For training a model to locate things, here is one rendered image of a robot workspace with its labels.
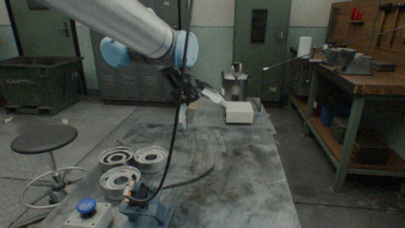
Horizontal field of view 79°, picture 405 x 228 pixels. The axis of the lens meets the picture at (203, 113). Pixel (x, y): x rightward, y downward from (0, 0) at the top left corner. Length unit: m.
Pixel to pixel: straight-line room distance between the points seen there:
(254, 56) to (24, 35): 3.69
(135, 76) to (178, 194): 3.04
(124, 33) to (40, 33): 4.48
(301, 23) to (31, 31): 4.15
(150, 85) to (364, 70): 2.59
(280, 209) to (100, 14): 0.57
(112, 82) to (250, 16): 2.12
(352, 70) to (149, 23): 1.79
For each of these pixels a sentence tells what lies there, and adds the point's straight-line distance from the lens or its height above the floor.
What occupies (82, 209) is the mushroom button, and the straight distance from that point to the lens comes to 0.61.
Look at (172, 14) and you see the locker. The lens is 3.32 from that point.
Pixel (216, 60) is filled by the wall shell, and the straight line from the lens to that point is 3.83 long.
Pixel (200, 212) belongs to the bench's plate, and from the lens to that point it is 0.65.
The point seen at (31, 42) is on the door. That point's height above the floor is 0.85.
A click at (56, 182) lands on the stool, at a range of 1.79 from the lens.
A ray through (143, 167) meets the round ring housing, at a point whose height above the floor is 0.82.
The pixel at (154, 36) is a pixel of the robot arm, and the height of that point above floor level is 1.22.
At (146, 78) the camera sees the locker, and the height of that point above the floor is 0.44.
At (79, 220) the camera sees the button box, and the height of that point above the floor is 0.84.
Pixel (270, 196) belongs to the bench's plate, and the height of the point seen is 0.80.
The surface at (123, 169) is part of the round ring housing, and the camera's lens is 0.77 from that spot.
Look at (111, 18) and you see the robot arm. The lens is 0.39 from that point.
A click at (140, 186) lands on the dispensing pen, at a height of 0.93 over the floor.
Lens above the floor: 1.25
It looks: 22 degrees down
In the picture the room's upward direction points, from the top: straight up
